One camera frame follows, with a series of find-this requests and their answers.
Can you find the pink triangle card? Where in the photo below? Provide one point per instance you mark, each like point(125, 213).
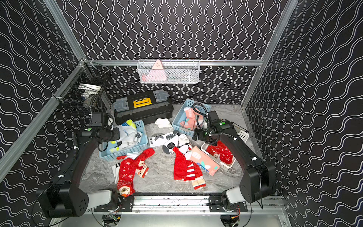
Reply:
point(157, 73)

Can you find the light blue right basket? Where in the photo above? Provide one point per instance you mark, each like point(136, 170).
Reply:
point(188, 103)

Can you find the white grey patterned sock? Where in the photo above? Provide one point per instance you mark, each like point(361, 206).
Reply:
point(167, 141)

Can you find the clear wall-mounted bin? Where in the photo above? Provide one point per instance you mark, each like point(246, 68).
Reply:
point(178, 71)

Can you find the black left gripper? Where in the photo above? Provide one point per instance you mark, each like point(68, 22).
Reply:
point(114, 135)

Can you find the white perforated basket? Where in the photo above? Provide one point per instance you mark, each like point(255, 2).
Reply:
point(243, 134)

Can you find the black wire wall basket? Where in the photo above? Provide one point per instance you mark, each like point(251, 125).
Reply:
point(86, 92)

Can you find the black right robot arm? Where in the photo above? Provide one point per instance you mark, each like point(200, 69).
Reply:
point(258, 180)

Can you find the white black-striped sock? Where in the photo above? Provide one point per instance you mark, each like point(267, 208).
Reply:
point(184, 145)

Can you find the pink sock on table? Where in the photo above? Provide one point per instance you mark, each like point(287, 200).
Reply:
point(204, 161)

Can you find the plain white sock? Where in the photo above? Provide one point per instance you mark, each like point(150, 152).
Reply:
point(163, 123)

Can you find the red striped cuff sock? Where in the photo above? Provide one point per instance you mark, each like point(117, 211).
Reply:
point(187, 171)

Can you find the white neon yellow sock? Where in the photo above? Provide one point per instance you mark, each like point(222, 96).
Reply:
point(129, 137)

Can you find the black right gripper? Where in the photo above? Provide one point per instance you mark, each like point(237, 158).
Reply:
point(200, 136)

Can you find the red christmas sock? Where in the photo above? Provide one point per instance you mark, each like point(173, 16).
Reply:
point(221, 151)

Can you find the light blue left basket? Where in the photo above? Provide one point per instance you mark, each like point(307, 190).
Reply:
point(143, 145)

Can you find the black plastic toolbox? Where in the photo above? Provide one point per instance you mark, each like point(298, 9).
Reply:
point(147, 107)

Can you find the light blue basket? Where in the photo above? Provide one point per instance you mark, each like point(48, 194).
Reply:
point(188, 103)
point(143, 145)

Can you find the red santa sock front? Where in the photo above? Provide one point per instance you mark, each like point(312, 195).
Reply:
point(129, 168)

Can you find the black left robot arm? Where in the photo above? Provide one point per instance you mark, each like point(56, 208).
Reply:
point(62, 197)

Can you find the pink sock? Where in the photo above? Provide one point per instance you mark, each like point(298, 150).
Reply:
point(204, 161)
point(192, 118)

